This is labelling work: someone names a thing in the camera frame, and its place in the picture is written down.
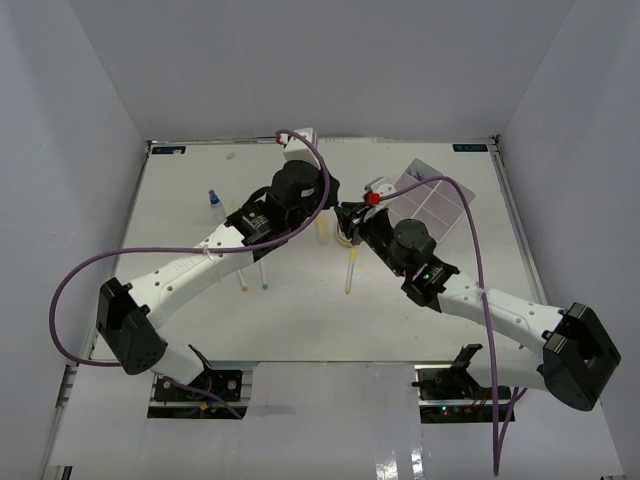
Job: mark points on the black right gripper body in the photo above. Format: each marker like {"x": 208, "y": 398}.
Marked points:
{"x": 377, "y": 234}

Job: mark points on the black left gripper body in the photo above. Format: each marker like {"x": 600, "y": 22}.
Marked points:
{"x": 305, "y": 213}

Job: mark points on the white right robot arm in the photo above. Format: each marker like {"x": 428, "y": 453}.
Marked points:
{"x": 573, "y": 355}

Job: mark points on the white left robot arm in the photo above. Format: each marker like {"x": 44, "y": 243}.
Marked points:
{"x": 131, "y": 315}

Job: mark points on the yellow tipped white pen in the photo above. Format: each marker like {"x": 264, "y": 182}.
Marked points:
{"x": 350, "y": 271}

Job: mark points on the white divided organizer box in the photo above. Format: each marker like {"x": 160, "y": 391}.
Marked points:
{"x": 437, "y": 203}

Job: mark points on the blue capped small marker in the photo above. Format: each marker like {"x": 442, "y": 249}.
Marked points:
{"x": 214, "y": 201}

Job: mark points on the teal tipped white pen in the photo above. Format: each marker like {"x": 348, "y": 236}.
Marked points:
{"x": 263, "y": 275}

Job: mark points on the orange tipped white pen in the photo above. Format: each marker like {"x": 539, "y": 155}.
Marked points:
{"x": 242, "y": 281}

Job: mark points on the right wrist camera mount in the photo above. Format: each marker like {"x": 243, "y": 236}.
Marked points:
{"x": 376, "y": 195}

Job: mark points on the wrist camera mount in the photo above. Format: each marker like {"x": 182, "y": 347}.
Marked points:
{"x": 295, "y": 149}
{"x": 376, "y": 195}

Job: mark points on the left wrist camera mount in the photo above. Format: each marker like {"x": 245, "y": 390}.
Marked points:
{"x": 295, "y": 149}

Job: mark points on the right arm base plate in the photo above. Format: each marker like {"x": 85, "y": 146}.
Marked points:
{"x": 449, "y": 394}

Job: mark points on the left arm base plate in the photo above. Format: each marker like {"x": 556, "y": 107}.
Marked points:
{"x": 214, "y": 395}

